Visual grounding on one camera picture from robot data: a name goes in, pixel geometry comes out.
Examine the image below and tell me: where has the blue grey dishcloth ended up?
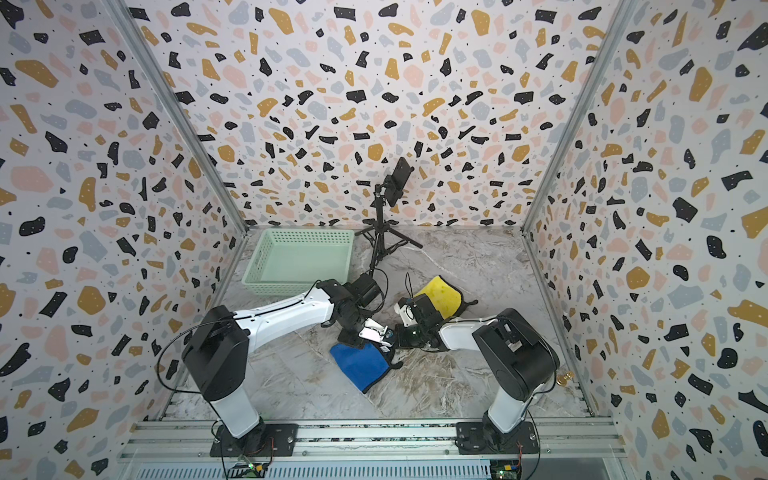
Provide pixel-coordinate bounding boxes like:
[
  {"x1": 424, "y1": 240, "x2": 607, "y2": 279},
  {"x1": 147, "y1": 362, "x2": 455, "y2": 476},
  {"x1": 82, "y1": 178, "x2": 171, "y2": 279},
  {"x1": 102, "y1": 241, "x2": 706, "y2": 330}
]
[{"x1": 330, "y1": 343, "x2": 403, "y2": 394}]

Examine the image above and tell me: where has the yellow grey dishcloth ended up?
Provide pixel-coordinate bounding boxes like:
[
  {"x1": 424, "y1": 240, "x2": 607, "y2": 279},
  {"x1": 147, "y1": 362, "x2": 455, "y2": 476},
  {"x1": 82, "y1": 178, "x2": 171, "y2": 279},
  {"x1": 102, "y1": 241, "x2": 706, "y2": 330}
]
[{"x1": 418, "y1": 275, "x2": 478, "y2": 320}]

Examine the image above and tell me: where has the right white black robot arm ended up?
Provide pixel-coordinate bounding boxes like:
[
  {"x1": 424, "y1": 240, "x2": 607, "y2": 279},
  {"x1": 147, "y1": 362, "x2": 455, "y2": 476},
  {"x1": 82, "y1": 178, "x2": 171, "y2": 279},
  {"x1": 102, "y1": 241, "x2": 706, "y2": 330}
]
[{"x1": 395, "y1": 294, "x2": 560, "y2": 435}]

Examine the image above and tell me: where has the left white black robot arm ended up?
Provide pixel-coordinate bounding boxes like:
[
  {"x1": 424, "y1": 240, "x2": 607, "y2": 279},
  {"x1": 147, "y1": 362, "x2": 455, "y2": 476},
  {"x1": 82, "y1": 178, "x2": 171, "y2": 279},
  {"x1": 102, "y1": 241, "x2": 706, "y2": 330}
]
[{"x1": 182, "y1": 273, "x2": 388, "y2": 440}]

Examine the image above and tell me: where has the black tripod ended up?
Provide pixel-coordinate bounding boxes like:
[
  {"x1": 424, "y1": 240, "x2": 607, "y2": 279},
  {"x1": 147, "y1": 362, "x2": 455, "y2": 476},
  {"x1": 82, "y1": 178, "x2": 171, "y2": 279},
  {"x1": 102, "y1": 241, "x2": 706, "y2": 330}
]
[{"x1": 355, "y1": 180, "x2": 423, "y2": 275}]

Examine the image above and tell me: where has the mint green plastic basket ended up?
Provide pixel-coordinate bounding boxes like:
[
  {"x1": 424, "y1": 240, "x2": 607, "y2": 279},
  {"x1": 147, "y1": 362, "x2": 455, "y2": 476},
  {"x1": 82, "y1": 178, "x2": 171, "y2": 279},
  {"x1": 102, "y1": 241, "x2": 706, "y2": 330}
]
[{"x1": 241, "y1": 228, "x2": 355, "y2": 297}]

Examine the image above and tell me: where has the black phone on tripod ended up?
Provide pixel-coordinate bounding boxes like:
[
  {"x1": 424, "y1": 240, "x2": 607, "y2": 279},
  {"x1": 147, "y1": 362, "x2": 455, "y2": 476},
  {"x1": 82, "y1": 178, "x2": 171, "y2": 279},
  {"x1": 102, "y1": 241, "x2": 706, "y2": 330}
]
[{"x1": 384, "y1": 157, "x2": 414, "y2": 207}]

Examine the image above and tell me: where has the small brass object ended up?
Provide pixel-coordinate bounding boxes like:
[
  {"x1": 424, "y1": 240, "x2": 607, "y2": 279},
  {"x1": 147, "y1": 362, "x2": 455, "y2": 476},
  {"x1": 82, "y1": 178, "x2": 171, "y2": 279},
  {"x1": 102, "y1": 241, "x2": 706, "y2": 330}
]
[{"x1": 556, "y1": 372, "x2": 573, "y2": 387}]

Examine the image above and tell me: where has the right green circuit board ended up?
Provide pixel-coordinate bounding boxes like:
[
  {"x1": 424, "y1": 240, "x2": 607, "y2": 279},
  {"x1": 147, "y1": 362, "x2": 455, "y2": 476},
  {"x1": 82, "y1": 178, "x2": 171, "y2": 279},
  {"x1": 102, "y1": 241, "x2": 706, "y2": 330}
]
[{"x1": 489, "y1": 460, "x2": 522, "y2": 480}]

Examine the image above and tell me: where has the green circuit board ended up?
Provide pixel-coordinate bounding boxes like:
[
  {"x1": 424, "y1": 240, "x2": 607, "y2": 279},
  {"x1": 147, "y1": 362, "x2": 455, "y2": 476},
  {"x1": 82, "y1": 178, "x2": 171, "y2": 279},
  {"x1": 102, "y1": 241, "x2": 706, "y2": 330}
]
[
  {"x1": 489, "y1": 460, "x2": 522, "y2": 480},
  {"x1": 226, "y1": 462, "x2": 269, "y2": 479}
]

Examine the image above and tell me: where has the left green circuit board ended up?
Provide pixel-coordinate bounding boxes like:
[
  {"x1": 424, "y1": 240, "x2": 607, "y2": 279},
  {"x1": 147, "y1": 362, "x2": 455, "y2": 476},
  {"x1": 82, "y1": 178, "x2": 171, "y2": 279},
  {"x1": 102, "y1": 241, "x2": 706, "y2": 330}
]
[{"x1": 226, "y1": 462, "x2": 269, "y2": 479}]

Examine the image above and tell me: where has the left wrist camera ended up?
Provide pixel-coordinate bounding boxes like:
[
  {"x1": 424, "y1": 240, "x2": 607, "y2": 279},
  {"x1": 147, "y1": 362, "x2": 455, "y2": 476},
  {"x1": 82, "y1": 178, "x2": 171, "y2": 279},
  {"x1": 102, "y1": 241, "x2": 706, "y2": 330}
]
[{"x1": 379, "y1": 329, "x2": 396, "y2": 348}]

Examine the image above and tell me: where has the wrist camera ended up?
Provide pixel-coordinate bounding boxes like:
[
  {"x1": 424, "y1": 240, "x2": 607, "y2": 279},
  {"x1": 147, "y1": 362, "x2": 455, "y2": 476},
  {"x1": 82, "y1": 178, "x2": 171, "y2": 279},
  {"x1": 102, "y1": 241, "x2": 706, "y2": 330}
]
[
  {"x1": 379, "y1": 329, "x2": 396, "y2": 348},
  {"x1": 394, "y1": 304, "x2": 417, "y2": 327}
]

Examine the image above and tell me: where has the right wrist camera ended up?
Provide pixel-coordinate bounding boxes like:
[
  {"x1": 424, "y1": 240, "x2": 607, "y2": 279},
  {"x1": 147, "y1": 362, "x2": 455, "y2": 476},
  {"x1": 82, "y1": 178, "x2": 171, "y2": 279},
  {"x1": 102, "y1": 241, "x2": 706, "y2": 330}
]
[{"x1": 394, "y1": 304, "x2": 417, "y2": 327}]

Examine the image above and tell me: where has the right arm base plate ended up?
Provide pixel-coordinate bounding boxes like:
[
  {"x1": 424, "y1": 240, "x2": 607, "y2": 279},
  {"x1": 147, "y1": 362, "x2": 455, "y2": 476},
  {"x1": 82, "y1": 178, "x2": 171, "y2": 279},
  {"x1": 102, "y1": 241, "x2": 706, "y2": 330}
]
[{"x1": 455, "y1": 417, "x2": 540, "y2": 455}]

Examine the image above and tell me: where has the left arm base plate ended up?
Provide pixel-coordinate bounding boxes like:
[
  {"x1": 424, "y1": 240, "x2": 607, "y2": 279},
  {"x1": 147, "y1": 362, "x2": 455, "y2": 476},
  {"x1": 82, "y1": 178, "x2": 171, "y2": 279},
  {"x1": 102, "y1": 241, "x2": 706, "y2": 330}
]
[{"x1": 210, "y1": 422, "x2": 298, "y2": 458}]

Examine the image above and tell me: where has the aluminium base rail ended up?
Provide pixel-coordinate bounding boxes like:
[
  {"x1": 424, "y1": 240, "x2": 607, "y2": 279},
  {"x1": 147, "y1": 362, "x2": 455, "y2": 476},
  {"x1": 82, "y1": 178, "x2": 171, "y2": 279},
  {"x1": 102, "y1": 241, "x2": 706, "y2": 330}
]
[{"x1": 118, "y1": 417, "x2": 635, "y2": 479}]

